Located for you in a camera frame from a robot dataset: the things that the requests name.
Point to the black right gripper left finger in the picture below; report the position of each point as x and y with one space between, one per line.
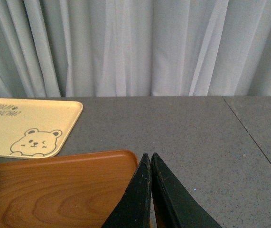
133 210

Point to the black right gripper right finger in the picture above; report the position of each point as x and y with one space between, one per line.
174 206

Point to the brown wooden tray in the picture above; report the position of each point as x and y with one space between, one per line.
76 191

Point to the yellow bear tray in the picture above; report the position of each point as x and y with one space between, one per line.
31 129

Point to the grey curtain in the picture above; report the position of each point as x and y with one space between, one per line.
75 48

